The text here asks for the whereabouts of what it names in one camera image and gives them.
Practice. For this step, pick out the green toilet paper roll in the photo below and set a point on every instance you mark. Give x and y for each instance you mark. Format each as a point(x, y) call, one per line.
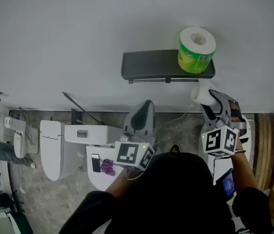
point(195, 57)

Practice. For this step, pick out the white oval smart toilet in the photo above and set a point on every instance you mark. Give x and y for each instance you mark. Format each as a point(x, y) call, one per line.
point(219, 167)

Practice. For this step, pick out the white toilet with tank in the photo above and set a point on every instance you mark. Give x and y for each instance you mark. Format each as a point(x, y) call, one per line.
point(97, 135)

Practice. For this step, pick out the black wrist band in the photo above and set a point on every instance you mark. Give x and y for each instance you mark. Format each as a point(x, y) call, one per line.
point(240, 151)

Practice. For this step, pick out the black backpack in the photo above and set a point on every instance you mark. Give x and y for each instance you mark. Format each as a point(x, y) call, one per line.
point(1, 200)

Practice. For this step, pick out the brown wooden steps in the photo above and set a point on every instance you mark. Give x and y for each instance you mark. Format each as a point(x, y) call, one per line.
point(268, 150)

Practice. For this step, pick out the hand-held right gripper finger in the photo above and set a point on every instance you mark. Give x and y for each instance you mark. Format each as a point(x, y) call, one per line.
point(225, 106)
point(207, 117)

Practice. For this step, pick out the black smartphone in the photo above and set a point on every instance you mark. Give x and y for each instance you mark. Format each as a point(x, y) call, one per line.
point(96, 163)

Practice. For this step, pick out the purple cloth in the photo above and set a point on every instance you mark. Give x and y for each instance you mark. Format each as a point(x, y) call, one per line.
point(107, 167)

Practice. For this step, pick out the person's black shirt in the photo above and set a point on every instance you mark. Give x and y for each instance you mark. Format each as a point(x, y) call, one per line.
point(170, 199)

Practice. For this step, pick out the person's right forearm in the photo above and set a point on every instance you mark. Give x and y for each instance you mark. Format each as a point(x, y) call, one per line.
point(245, 172)

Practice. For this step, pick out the black wall shelf holder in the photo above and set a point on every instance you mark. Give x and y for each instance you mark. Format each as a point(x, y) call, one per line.
point(149, 64)

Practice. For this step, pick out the person's right shoe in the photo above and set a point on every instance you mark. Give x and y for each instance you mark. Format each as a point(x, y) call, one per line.
point(174, 149)

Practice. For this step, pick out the thin black rod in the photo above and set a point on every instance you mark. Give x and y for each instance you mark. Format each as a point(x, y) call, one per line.
point(83, 108)

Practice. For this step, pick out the small white toilet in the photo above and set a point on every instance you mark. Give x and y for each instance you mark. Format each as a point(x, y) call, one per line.
point(18, 142)

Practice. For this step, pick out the person's left forearm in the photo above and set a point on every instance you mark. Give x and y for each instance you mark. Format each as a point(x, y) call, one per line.
point(122, 184)

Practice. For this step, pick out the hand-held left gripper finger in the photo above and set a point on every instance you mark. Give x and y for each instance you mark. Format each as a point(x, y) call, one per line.
point(151, 130)
point(127, 128)

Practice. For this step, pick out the white toilet paper roll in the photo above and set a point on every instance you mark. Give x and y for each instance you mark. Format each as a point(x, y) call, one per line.
point(203, 95)

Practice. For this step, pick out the blue screen handheld device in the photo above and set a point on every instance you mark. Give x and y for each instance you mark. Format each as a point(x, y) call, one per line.
point(228, 184)

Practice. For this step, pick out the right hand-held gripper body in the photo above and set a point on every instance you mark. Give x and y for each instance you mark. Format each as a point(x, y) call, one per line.
point(214, 141)

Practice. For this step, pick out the white long smart toilet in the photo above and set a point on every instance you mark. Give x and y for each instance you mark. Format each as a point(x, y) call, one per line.
point(50, 150)

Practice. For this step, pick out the person's right hand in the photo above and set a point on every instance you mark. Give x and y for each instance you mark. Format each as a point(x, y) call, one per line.
point(234, 105)

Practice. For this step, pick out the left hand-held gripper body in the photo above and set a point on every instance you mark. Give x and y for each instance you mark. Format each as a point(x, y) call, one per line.
point(127, 155)

